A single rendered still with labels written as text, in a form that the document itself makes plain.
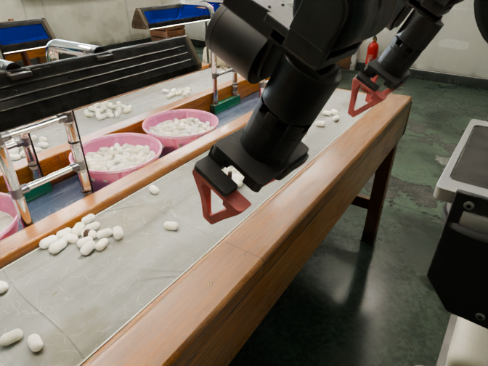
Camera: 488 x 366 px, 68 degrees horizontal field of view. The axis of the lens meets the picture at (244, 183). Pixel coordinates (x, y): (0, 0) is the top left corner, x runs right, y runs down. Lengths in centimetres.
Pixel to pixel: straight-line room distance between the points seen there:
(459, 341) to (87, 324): 56
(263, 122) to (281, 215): 49
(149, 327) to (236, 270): 18
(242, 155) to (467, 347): 41
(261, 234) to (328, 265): 111
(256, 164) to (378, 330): 134
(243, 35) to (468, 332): 50
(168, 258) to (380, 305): 116
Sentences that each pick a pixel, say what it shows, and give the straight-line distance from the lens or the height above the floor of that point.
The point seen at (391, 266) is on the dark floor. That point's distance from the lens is 193.
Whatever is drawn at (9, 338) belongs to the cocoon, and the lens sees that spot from 70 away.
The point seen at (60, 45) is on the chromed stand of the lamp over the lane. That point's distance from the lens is 81.
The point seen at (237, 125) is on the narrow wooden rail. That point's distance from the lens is 129.
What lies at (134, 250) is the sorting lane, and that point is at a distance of 80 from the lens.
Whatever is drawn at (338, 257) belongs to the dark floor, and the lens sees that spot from 191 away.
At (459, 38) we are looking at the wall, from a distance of 521.
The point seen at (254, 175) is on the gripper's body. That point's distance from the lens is 35.
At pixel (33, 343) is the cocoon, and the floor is 76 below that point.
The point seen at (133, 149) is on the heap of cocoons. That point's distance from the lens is 121.
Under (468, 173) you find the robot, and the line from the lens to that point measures 49.
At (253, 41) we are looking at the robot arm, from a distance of 34.
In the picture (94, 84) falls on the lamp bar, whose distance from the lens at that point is 69.
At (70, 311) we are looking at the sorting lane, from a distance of 72.
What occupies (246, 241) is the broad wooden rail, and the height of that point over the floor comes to 76.
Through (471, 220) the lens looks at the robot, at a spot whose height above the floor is 102.
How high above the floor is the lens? 124
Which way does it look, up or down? 31 degrees down
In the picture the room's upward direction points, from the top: straight up
